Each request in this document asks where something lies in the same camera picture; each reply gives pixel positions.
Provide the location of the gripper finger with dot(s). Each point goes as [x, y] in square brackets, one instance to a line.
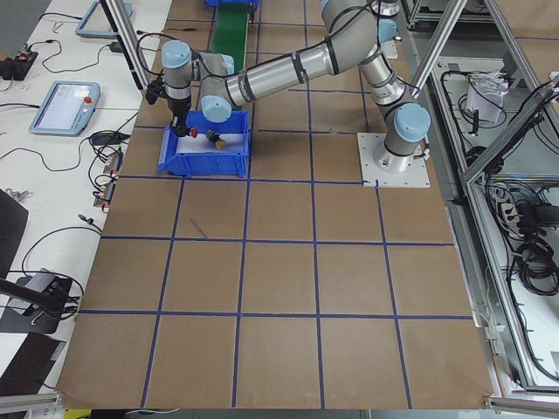
[175, 125]
[183, 128]

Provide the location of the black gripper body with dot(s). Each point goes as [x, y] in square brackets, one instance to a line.
[178, 107]

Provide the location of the yellow push button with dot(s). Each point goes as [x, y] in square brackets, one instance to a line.
[215, 138]

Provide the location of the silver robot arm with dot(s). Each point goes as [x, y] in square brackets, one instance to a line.
[353, 41]

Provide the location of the blue source bin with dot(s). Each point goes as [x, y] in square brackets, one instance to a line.
[209, 163]

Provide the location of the white foam pad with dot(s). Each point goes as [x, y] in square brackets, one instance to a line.
[233, 143]

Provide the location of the green conveyor belt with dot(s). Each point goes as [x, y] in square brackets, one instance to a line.
[229, 35]

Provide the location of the near teach pendant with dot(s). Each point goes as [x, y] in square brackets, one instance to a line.
[67, 108]

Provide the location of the teach pendant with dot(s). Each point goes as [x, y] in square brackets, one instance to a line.
[67, 108]
[95, 24]

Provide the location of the blue destination bin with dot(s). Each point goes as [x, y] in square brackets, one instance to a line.
[216, 3]

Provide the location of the far teach pendant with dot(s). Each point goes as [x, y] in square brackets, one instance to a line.
[95, 24]

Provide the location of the black monitor stand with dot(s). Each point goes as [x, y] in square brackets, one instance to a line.
[38, 301]

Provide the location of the white paper bag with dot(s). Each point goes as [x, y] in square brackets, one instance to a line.
[485, 95]

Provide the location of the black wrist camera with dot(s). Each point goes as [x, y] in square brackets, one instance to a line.
[155, 90]

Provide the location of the aluminium frame post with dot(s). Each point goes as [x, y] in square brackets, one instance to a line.
[124, 31]

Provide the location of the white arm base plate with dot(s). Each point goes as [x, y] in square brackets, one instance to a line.
[380, 169]

